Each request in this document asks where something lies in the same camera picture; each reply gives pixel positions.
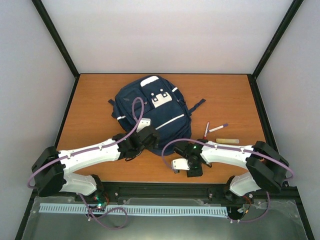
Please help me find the red capped white marker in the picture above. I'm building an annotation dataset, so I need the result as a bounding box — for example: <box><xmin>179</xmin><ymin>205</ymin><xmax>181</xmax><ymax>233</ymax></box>
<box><xmin>203</xmin><ymin>121</ymin><xmax>210</xmax><ymax>140</ymax></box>

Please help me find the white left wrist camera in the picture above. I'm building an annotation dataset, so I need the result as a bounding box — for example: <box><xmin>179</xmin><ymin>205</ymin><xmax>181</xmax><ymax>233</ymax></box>
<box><xmin>136</xmin><ymin>118</ymin><xmax>152</xmax><ymax>133</ymax></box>

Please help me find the black frame post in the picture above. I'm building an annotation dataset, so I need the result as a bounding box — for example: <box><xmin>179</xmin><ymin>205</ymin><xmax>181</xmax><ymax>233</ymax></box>
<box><xmin>251</xmin><ymin>0</ymin><xmax>305</xmax><ymax>79</ymax></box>
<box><xmin>31</xmin><ymin>0</ymin><xmax>80</xmax><ymax>75</ymax></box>

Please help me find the yellow highlighter pen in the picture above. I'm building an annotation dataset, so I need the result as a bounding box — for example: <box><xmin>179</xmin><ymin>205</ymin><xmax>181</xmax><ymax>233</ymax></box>
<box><xmin>215</xmin><ymin>138</ymin><xmax>240</xmax><ymax>145</ymax></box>

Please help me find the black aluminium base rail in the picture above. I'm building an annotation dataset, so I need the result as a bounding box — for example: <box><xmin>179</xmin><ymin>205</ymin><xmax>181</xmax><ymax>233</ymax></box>
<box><xmin>32</xmin><ymin>181</ymin><xmax>300</xmax><ymax>207</ymax></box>

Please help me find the black right frame post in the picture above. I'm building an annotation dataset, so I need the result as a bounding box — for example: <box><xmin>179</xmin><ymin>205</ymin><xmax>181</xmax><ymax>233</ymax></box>
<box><xmin>251</xmin><ymin>0</ymin><xmax>305</xmax><ymax>79</ymax></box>

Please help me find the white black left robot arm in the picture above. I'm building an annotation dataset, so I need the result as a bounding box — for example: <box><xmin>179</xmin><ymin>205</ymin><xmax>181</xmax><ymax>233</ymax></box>
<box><xmin>30</xmin><ymin>126</ymin><xmax>160</xmax><ymax>202</ymax></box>

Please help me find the black left frame post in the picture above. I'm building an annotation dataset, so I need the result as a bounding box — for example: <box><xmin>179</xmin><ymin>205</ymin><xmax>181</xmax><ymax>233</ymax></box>
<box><xmin>31</xmin><ymin>0</ymin><xmax>80</xmax><ymax>75</ymax></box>

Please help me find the light blue slotted cable duct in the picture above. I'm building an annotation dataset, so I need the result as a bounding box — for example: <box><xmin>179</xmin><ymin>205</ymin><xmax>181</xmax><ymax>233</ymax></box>
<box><xmin>38</xmin><ymin>203</ymin><xmax>228</xmax><ymax>218</ymax></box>

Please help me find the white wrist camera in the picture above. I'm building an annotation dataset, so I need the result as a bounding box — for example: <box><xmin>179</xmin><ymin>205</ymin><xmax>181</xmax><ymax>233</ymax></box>
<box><xmin>171</xmin><ymin>158</ymin><xmax>190</xmax><ymax>174</ymax></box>
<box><xmin>136</xmin><ymin>118</ymin><xmax>152</xmax><ymax>133</ymax></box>

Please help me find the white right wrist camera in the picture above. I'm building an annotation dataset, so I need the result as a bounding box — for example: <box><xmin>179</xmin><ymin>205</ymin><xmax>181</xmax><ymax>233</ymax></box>
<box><xmin>171</xmin><ymin>158</ymin><xmax>190</xmax><ymax>174</ymax></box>

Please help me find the metal front base plate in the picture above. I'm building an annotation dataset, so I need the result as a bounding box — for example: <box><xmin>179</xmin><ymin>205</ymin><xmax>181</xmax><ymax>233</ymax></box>
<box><xmin>16</xmin><ymin>197</ymin><xmax>313</xmax><ymax>240</ymax></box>

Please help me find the navy blue student backpack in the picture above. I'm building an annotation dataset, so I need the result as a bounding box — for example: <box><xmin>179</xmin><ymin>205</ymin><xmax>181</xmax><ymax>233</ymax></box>
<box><xmin>108</xmin><ymin>75</ymin><xmax>206</xmax><ymax>156</ymax></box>

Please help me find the purple capped white marker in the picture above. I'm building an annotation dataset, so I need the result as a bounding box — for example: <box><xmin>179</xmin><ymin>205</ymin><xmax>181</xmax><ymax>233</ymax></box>
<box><xmin>207</xmin><ymin>123</ymin><xmax>228</xmax><ymax>133</ymax></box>

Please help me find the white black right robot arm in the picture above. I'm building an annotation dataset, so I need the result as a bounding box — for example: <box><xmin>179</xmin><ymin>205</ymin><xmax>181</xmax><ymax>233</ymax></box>
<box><xmin>171</xmin><ymin>139</ymin><xmax>290</xmax><ymax>203</ymax></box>

